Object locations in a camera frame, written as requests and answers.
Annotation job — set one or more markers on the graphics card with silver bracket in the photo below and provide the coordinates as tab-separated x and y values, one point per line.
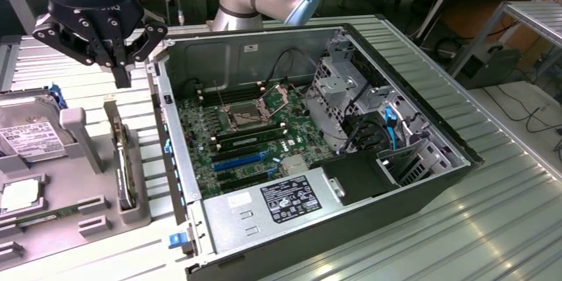
126	162

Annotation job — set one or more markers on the open black PC case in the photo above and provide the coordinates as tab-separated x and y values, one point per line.
212	57

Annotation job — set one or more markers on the thin metal locking lever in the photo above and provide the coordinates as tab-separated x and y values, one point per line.
221	96

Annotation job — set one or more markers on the silver hard disk drive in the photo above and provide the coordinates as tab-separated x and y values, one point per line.
31	129

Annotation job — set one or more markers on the CPU socket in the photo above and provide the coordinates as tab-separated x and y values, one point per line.
246	114

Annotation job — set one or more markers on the small blue case tab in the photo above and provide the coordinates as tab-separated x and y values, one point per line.
168	147

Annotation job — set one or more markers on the metal socket cover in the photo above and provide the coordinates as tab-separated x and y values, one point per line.
277	96

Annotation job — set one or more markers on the black-labelled RAM stick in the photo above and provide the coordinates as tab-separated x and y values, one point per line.
250	141

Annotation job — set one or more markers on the green motherboard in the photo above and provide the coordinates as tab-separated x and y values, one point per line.
304	129

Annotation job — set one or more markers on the silver disk bay cage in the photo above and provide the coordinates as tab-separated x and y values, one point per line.
338	83

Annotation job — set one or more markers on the grey parts rack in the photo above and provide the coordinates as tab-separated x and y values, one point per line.
66	195

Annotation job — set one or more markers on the silver CPU chip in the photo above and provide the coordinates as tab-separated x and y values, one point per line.
18	195

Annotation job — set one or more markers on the black expansion slot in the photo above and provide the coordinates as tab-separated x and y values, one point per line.
244	183

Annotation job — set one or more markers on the silver chipset heatsink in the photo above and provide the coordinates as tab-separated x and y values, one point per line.
293	164

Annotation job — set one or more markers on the green RAM stick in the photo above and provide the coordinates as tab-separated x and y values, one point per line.
45	216

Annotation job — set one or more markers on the silver power supply unit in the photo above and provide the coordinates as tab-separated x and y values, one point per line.
233	215

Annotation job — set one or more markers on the blue case latch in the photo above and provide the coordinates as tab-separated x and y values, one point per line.
177	241

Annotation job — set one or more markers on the grey box device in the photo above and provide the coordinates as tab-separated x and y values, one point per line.
496	60

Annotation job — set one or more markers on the blue disk bracket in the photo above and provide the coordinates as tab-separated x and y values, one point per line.
57	96

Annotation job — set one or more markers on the aluminium frame table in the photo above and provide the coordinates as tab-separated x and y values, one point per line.
540	21

